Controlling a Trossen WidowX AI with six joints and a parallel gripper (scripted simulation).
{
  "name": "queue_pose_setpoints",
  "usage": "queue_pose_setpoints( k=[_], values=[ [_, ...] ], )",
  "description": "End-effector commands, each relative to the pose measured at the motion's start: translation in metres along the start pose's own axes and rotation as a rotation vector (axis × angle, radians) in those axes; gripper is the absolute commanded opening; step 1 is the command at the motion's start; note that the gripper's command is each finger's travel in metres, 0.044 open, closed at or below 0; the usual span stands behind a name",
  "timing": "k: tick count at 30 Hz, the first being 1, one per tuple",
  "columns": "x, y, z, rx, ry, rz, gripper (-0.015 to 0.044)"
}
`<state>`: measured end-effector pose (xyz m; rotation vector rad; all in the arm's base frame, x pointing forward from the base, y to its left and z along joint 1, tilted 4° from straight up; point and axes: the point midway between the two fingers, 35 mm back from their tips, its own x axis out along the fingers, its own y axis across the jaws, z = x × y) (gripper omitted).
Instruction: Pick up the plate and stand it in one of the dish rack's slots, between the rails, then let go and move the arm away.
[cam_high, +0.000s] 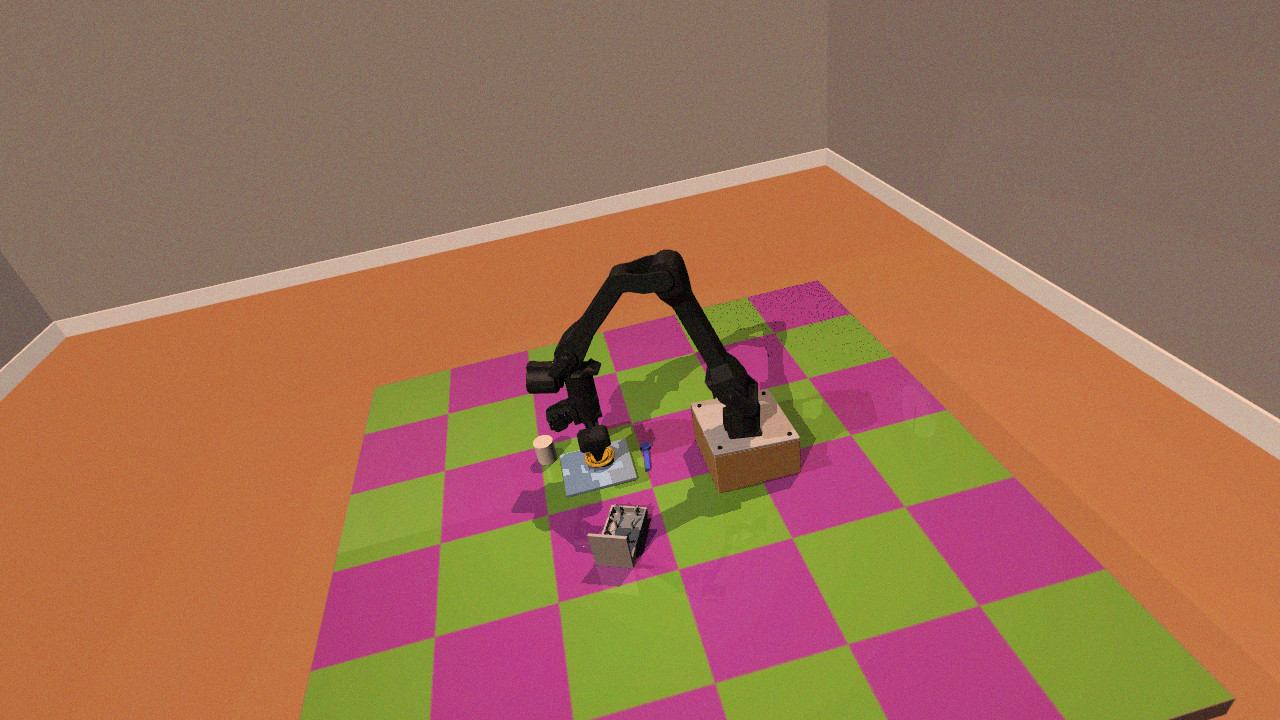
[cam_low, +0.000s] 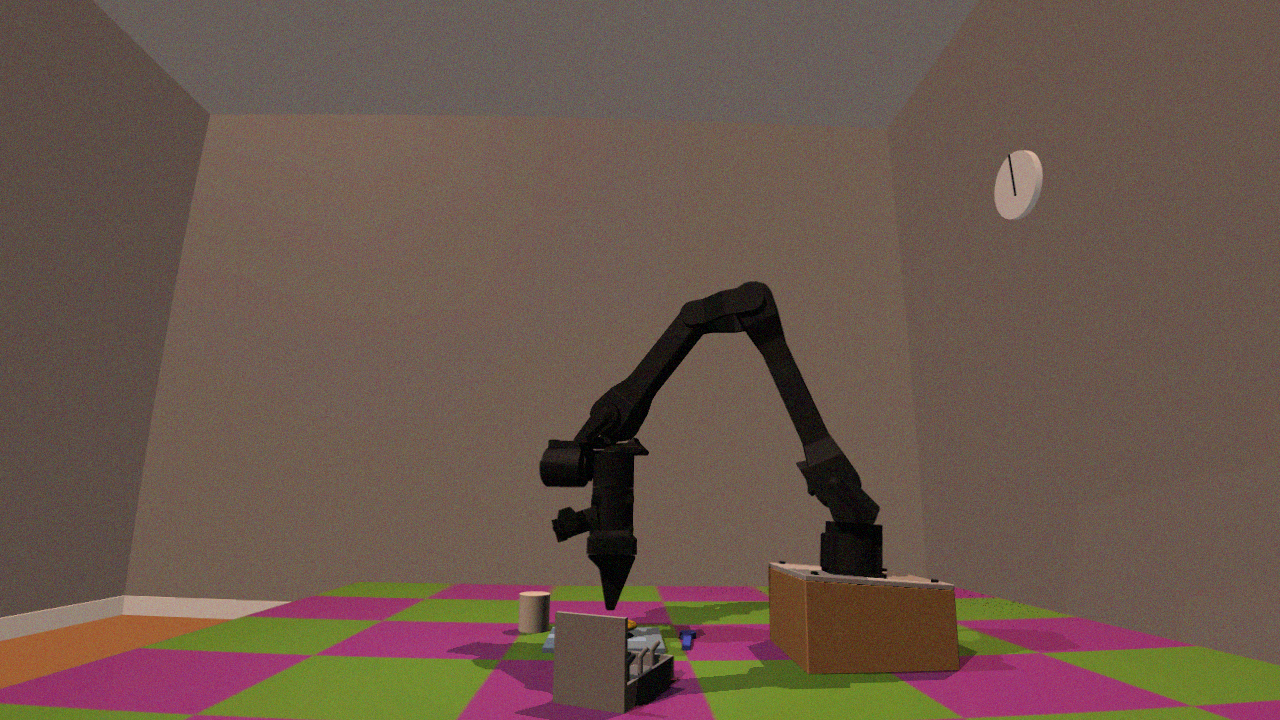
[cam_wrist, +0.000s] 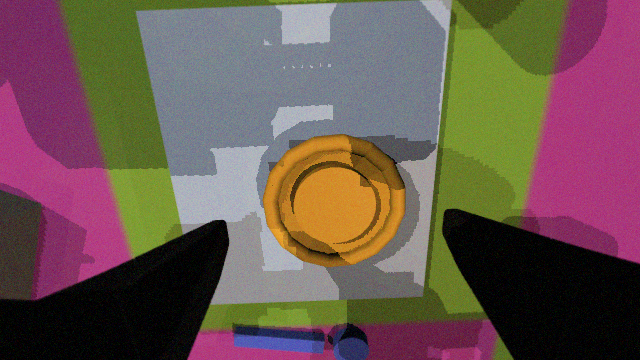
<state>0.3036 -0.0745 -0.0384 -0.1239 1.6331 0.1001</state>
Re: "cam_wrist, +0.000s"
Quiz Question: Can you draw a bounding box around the golden round plate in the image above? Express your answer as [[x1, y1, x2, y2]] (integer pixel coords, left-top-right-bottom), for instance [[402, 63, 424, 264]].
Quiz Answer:
[[263, 134, 405, 267]]

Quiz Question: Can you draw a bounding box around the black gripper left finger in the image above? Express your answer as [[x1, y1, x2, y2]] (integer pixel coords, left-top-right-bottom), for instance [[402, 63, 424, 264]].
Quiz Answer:
[[0, 220, 229, 360]]

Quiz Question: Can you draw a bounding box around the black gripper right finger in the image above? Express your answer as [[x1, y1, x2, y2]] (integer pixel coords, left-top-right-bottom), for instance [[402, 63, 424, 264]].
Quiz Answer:
[[442, 209, 640, 360]]

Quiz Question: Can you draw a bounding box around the grey square mat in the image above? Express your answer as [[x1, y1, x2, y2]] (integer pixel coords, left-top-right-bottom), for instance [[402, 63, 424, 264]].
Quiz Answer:
[[136, 0, 452, 305]]

